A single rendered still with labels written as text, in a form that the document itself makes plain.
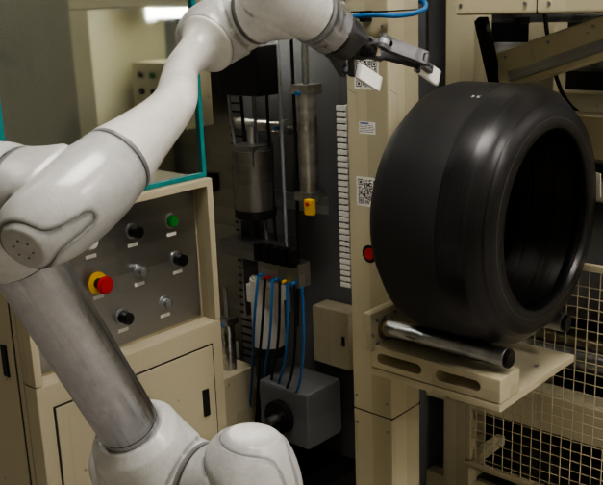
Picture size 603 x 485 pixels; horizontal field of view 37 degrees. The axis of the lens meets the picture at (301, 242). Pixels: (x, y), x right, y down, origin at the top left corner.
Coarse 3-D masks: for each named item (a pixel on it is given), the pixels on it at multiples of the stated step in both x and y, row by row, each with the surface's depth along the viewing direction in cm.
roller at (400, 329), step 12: (384, 324) 222; (396, 324) 221; (408, 324) 219; (396, 336) 220; (408, 336) 218; (420, 336) 215; (432, 336) 213; (444, 336) 212; (456, 336) 211; (432, 348) 215; (444, 348) 211; (456, 348) 209; (468, 348) 207; (480, 348) 205; (492, 348) 203; (504, 348) 202; (480, 360) 206; (492, 360) 203; (504, 360) 201
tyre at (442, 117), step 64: (448, 128) 193; (512, 128) 189; (576, 128) 208; (384, 192) 197; (448, 192) 187; (512, 192) 240; (576, 192) 228; (384, 256) 200; (448, 256) 188; (512, 256) 238; (576, 256) 220; (448, 320) 201; (512, 320) 199
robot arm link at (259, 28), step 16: (240, 0) 142; (256, 0) 140; (272, 0) 140; (288, 0) 141; (304, 0) 142; (320, 0) 144; (240, 16) 147; (256, 16) 144; (272, 16) 142; (288, 16) 142; (304, 16) 144; (320, 16) 146; (256, 32) 147; (272, 32) 146; (288, 32) 146; (304, 32) 146; (320, 32) 148
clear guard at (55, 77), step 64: (0, 0) 179; (64, 0) 190; (128, 0) 202; (192, 0) 215; (0, 64) 182; (64, 64) 193; (128, 64) 205; (0, 128) 183; (64, 128) 195; (192, 128) 222
